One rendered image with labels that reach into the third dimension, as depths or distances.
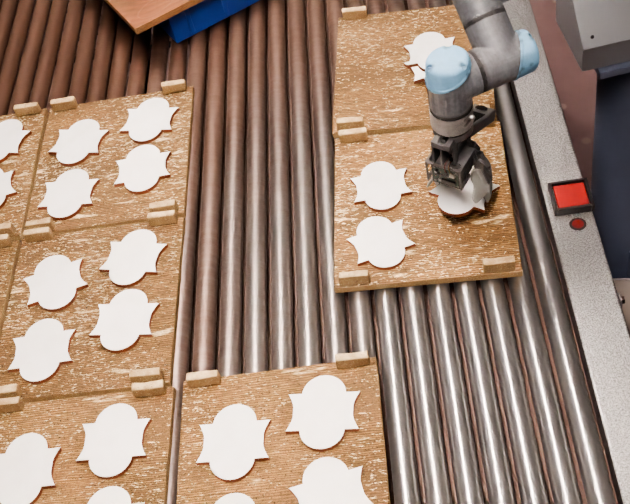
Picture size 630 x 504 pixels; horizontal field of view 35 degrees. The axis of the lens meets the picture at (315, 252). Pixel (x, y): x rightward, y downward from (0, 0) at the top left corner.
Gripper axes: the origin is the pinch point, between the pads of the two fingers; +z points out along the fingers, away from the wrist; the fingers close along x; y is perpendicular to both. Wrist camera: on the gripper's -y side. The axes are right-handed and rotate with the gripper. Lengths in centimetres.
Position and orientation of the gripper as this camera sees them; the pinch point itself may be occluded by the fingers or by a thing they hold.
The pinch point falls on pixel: (464, 188)
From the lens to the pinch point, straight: 196.4
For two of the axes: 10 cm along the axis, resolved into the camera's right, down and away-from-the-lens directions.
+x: 8.5, 3.2, -4.2
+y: -5.0, 7.4, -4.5
